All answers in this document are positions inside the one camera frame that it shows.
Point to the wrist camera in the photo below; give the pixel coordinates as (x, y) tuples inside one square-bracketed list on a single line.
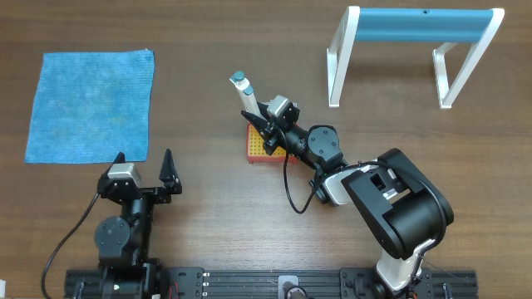
[(124, 172), (277, 106)]

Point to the mounting rail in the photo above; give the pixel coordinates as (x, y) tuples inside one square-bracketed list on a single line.
[(249, 284)]

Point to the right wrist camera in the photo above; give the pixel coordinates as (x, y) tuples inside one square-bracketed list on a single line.
[(277, 106)]

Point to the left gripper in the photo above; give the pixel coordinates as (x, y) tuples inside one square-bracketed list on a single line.
[(154, 194)]

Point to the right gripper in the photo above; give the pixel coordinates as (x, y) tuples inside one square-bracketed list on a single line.
[(277, 133)]

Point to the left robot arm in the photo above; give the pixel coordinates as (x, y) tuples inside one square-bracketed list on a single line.
[(124, 236)]

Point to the blue cloth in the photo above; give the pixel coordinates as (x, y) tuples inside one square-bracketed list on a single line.
[(89, 106)]

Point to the red and yellow tip box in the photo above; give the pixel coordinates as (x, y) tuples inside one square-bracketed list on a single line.
[(255, 145)]

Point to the white and blue stand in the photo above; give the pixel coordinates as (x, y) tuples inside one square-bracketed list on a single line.
[(420, 25)]

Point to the white pipette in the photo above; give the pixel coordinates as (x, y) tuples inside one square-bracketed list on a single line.
[(246, 93)]

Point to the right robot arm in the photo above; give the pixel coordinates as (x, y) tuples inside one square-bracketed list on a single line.
[(399, 216)]

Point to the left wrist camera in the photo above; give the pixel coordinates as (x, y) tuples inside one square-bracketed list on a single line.
[(124, 172)]

